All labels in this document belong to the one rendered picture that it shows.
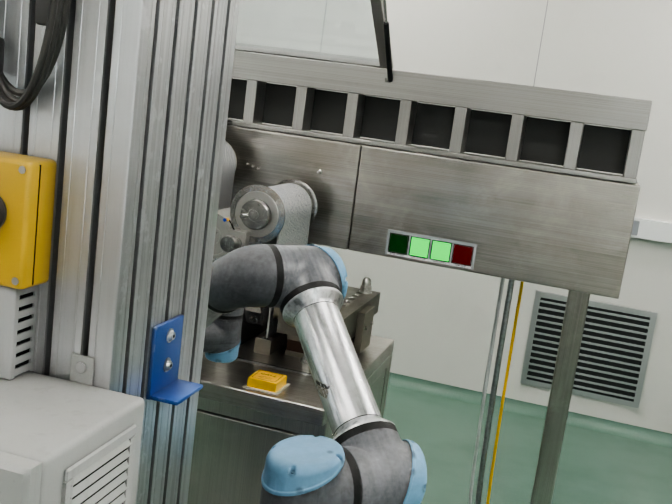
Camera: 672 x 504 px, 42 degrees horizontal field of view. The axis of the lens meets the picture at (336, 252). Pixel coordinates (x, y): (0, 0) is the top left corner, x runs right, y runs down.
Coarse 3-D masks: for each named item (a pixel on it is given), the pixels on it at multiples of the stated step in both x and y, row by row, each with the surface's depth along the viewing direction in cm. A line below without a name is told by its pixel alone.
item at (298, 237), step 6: (306, 228) 236; (288, 234) 223; (294, 234) 227; (300, 234) 232; (306, 234) 237; (282, 240) 219; (288, 240) 223; (294, 240) 228; (300, 240) 233; (306, 240) 238
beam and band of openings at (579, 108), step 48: (240, 96) 257; (288, 96) 253; (336, 96) 248; (384, 96) 237; (432, 96) 233; (480, 96) 229; (528, 96) 226; (576, 96) 222; (384, 144) 239; (432, 144) 242; (480, 144) 238; (528, 144) 234; (576, 144) 224; (624, 144) 227
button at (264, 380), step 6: (258, 372) 198; (264, 372) 198; (270, 372) 199; (252, 378) 194; (258, 378) 194; (264, 378) 194; (270, 378) 195; (276, 378) 195; (282, 378) 196; (252, 384) 194; (258, 384) 193; (264, 384) 193; (270, 384) 192; (276, 384) 192; (282, 384) 196; (270, 390) 193; (276, 390) 193
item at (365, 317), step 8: (360, 312) 226; (368, 312) 229; (360, 320) 226; (368, 320) 230; (360, 328) 226; (368, 328) 232; (360, 336) 227; (368, 336) 234; (360, 344) 227; (368, 344) 235; (360, 352) 228
